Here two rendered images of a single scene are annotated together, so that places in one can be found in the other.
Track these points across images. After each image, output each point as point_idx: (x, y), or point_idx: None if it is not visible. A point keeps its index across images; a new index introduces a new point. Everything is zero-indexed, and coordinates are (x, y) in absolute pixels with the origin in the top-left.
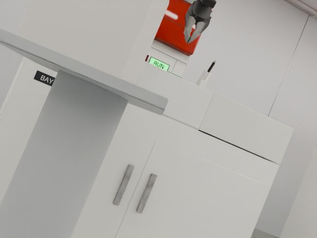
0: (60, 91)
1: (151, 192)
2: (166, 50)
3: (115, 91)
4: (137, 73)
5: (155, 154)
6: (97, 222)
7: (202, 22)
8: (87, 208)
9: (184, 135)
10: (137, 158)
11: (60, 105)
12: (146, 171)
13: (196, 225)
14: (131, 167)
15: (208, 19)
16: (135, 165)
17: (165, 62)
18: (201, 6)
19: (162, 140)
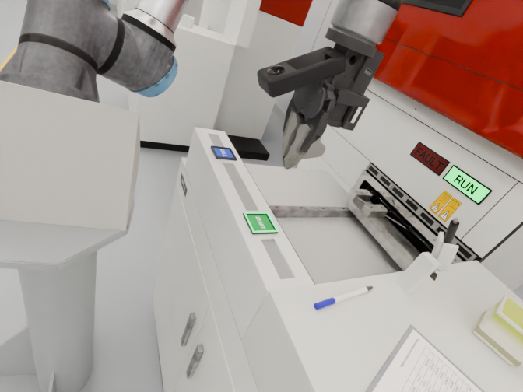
0: None
1: (198, 366)
2: (495, 157)
3: None
4: (103, 208)
5: (207, 323)
6: (178, 345)
7: (305, 126)
8: (177, 323)
9: (228, 329)
10: (198, 312)
11: None
12: (200, 336)
13: None
14: (190, 317)
15: (317, 118)
16: (197, 319)
17: (484, 182)
18: (309, 86)
19: (214, 313)
